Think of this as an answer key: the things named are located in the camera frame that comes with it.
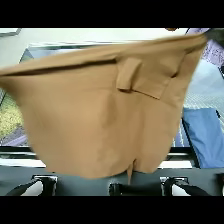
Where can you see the brown garment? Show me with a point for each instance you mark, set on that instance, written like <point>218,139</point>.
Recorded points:
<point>100,116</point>

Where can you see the blue garment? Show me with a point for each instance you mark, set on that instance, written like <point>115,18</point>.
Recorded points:
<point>205,136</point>

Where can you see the purple patterned garment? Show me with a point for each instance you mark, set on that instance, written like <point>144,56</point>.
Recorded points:
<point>215,53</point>

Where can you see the silver frame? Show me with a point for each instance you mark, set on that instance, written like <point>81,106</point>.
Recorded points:
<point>180,164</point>

